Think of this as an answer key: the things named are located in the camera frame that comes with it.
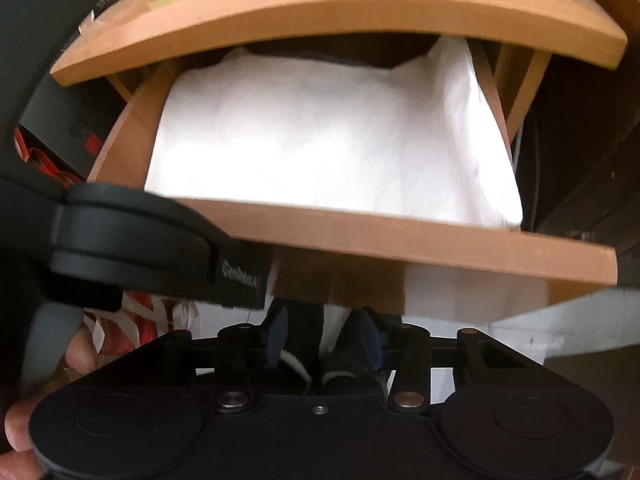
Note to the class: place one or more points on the black paper bag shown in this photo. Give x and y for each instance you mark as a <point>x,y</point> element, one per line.
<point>73,122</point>

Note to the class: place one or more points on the wooden drawer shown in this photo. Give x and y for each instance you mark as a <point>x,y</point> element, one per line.
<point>403,264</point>

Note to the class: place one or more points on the white cloth drawer liner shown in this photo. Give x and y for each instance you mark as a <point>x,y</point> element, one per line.
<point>415,141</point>

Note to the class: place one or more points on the black shoe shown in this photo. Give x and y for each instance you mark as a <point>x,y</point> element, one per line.
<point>355,365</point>
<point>294,332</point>

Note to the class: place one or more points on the red gift bag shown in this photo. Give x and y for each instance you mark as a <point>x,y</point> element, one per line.
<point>142,317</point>

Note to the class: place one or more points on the wooden side table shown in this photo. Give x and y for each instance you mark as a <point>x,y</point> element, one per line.
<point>133,33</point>

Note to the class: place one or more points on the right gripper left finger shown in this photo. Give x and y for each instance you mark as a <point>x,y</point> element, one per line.
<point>241,358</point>

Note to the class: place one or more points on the left black shoe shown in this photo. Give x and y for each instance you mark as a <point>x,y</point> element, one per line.
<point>294,332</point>

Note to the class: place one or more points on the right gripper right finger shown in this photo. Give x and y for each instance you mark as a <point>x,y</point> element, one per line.
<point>392,364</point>

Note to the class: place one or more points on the right black shoe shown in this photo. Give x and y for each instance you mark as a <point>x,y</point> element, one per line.
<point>355,365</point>

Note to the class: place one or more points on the person's left hand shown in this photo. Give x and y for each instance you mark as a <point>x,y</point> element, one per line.
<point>20,462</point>

